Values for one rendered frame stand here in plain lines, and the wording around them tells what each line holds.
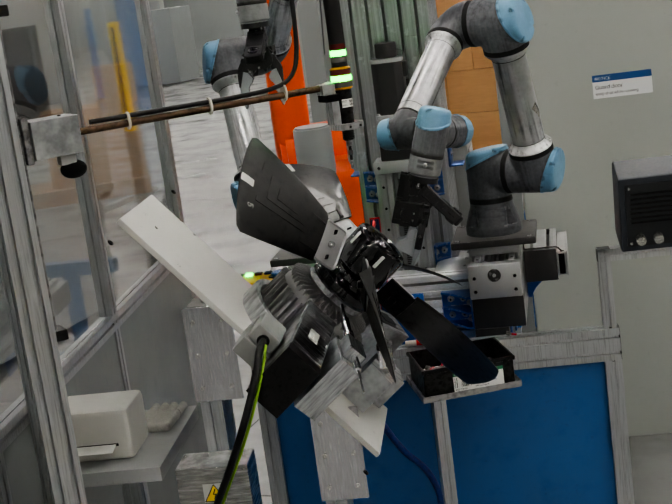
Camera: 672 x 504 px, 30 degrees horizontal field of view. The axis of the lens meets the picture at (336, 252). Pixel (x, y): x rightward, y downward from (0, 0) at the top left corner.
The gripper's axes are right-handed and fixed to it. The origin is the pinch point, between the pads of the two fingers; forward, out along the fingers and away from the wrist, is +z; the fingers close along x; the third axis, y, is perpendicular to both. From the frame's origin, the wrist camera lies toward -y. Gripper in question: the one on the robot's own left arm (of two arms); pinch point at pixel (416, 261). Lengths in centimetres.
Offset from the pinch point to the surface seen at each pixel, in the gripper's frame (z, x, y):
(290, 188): -19, 39, 27
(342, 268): -3.6, 33.1, 14.8
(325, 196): -13.9, 14.4, 22.0
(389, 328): 11.5, 17.8, 3.2
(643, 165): -29, -15, -48
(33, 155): -21, 60, 72
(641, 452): 87, -144, -92
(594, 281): 33, -159, -65
